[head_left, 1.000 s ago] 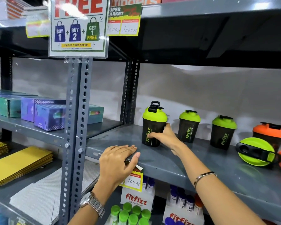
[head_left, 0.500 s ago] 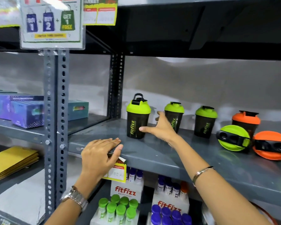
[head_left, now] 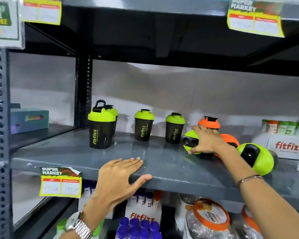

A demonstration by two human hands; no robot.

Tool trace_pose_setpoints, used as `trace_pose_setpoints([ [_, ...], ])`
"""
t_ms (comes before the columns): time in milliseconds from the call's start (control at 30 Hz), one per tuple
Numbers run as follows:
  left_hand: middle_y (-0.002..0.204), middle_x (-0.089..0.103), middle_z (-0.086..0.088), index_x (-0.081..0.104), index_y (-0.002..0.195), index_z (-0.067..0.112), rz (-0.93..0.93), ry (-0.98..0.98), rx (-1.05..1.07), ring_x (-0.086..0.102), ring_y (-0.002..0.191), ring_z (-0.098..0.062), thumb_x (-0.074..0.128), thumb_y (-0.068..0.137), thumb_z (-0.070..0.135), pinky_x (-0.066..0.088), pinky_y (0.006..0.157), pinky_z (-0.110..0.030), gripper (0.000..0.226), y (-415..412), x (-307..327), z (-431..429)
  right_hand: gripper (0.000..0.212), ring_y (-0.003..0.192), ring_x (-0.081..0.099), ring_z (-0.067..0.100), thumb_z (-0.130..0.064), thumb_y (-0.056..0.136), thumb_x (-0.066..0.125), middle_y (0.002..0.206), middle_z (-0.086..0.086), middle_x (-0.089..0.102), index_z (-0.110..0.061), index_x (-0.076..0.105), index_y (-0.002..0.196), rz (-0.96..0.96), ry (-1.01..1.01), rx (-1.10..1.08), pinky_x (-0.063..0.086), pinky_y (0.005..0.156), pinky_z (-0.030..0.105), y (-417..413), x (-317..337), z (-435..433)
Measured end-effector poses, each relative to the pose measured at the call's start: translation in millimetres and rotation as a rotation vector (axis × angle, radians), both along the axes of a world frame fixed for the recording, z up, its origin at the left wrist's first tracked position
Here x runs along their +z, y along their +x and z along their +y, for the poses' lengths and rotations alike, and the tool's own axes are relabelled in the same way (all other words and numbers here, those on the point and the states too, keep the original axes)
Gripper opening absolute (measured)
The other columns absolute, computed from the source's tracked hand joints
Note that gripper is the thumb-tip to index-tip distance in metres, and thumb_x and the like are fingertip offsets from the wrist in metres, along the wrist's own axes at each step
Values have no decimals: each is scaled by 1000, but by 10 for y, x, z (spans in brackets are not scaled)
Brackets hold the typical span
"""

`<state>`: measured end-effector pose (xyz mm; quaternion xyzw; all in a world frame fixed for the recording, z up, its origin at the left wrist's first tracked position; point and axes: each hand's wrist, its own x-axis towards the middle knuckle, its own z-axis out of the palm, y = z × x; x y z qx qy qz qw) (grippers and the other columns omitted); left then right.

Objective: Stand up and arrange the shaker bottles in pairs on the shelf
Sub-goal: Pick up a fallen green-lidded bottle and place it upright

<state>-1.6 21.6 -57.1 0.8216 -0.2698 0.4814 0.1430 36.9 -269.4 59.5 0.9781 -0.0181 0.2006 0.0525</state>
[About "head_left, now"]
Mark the person's right hand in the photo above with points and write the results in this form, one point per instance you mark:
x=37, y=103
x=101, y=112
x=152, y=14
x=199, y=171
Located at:
x=209, y=141

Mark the person's left hand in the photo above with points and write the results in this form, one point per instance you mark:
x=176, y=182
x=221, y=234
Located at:
x=113, y=182

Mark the person's left thumb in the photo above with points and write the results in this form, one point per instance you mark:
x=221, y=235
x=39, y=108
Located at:
x=140, y=181

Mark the person's right thumb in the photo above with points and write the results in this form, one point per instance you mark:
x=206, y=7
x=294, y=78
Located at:
x=194, y=149

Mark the person's left middle finger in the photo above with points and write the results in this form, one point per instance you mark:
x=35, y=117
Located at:
x=130, y=163

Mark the person's left little finger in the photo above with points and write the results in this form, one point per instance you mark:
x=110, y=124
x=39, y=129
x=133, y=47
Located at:
x=112, y=163

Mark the black shaker bottle green lid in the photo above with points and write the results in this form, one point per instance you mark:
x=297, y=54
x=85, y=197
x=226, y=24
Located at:
x=143, y=126
x=258, y=158
x=115, y=116
x=175, y=129
x=190, y=140

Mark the person's left forearm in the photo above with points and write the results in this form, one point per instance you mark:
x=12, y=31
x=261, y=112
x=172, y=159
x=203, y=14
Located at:
x=89, y=221

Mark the person's right forearm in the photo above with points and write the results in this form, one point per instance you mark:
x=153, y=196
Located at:
x=264, y=196

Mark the orange-capped tablet tube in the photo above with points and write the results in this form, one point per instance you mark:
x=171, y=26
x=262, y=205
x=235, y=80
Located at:
x=272, y=126
x=157, y=197

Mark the grey metal shelf rack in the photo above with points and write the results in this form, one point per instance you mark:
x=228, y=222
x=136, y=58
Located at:
x=164, y=166

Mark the black shaker bottle orange lid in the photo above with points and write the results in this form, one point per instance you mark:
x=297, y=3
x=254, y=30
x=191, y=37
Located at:
x=209, y=122
x=230, y=139

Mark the white display box red print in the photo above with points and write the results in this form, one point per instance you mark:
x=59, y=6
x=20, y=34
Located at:
x=142, y=212
x=286, y=146

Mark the large black shaker green lid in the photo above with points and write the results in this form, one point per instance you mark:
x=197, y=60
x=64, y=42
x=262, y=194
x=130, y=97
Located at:
x=101, y=129

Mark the group of purple-capped tubes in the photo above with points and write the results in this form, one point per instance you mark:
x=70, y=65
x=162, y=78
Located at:
x=139, y=228

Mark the white pouch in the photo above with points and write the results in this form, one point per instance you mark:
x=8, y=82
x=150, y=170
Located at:
x=182, y=211

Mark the yellow price tag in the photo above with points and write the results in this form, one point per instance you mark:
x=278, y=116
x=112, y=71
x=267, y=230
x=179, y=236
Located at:
x=42, y=11
x=255, y=18
x=59, y=184

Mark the silver metal wristwatch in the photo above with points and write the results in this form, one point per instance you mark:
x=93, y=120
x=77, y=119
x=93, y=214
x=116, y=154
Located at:
x=78, y=226

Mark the clear plastic jar orange lid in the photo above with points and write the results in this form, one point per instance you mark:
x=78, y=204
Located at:
x=206, y=221
x=249, y=224

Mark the teal cardboard box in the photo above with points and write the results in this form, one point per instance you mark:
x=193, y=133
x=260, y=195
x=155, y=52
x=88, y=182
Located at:
x=27, y=120

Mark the white sign green print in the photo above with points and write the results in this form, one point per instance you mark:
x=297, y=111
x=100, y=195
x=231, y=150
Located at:
x=5, y=22

